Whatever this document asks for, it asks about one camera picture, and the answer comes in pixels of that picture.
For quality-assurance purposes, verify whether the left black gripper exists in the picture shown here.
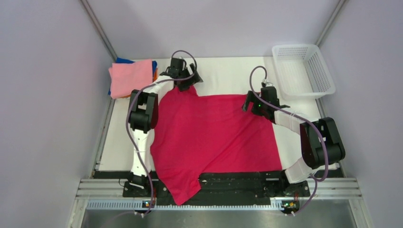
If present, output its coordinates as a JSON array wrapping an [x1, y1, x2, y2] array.
[[177, 63, 202, 92]]

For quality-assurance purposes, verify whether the magenta t shirt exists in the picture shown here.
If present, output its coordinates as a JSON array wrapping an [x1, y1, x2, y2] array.
[[150, 88, 282, 205]]

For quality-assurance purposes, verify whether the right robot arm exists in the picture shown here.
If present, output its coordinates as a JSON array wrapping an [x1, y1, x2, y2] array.
[[242, 86, 345, 196]]

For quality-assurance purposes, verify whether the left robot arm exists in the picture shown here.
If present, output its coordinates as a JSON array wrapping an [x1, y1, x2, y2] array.
[[126, 57, 202, 197]]

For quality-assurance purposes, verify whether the white plastic basket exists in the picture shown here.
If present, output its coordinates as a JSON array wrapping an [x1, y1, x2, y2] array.
[[272, 44, 336, 100]]

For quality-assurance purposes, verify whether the pink folded t shirt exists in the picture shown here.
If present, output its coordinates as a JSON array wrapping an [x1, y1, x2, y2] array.
[[109, 59, 154, 99]]

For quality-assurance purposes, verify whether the blue folded t shirt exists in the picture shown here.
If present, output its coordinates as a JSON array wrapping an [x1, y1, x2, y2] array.
[[108, 57, 158, 96]]

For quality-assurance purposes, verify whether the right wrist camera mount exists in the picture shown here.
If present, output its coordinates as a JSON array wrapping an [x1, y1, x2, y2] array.
[[261, 80, 275, 89]]

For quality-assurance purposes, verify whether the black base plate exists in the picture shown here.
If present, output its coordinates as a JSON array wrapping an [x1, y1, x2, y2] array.
[[123, 170, 311, 207]]

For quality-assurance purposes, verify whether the aluminium rail frame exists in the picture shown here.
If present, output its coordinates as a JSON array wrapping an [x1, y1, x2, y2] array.
[[74, 178, 362, 211]]

